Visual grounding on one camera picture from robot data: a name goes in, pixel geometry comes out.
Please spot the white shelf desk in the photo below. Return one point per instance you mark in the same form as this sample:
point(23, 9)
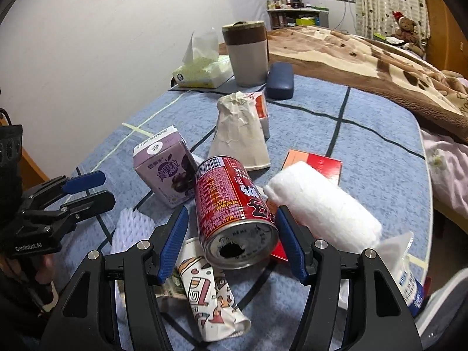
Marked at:
point(289, 18)

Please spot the clear plastic wrapper blue label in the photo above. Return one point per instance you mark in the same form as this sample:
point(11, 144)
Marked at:
point(402, 263)

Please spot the flat red box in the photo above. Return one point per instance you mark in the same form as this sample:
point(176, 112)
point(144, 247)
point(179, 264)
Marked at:
point(318, 164)

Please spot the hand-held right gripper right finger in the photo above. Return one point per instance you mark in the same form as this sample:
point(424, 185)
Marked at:
point(290, 241)

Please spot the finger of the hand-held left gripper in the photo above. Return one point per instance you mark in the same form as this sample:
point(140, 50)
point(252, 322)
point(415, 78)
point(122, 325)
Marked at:
point(95, 203)
point(84, 182)

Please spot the grey paper cup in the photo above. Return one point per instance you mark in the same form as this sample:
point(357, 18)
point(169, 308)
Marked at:
point(237, 135)

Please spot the green box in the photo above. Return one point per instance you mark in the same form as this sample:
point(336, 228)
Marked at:
point(307, 22)

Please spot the yellow tissue pack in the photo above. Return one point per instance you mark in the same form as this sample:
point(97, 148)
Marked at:
point(201, 73)

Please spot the navy glasses case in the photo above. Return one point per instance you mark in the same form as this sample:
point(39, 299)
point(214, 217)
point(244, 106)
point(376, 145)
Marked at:
point(279, 80)

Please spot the beige brown lidded tumbler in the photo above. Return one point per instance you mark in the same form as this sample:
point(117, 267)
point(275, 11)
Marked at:
point(245, 58)

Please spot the red drink can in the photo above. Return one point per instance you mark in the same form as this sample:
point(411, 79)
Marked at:
point(226, 197)

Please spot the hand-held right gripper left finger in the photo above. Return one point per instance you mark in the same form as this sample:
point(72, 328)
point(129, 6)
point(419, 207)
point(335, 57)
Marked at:
point(173, 241)

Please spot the green paper scrap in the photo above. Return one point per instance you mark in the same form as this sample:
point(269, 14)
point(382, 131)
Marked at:
point(173, 287)

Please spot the person's left hand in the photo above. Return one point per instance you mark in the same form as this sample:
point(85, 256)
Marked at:
point(47, 274)

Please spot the brown teddy bear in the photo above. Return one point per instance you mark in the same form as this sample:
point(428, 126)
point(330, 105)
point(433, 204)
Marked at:
point(406, 29)

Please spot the spotted curtain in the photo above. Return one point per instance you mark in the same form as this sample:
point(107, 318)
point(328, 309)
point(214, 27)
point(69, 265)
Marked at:
point(384, 0)

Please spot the pink bed sheet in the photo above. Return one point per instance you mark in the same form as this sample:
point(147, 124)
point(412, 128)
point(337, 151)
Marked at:
point(449, 168)

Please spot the brown patterned blanket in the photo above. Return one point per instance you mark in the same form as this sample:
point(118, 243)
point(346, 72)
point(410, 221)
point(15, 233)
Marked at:
point(365, 62)

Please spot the white tissue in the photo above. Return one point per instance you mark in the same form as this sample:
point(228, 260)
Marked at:
point(321, 208)

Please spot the white foam fruit net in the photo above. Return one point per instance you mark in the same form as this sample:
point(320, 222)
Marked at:
point(128, 226)

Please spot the purple milk carton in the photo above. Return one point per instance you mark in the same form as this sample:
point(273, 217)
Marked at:
point(164, 175)

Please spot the small red white box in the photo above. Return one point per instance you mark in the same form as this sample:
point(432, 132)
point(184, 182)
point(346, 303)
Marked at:
point(262, 111)

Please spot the blue checked tablecloth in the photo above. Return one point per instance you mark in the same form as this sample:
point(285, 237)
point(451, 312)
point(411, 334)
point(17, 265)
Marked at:
point(365, 135)

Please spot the crushed patterned paper cup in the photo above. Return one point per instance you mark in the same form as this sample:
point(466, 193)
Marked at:
point(208, 292)

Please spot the wooden wardrobe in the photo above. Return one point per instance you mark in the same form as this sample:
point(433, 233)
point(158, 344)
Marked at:
point(446, 36)

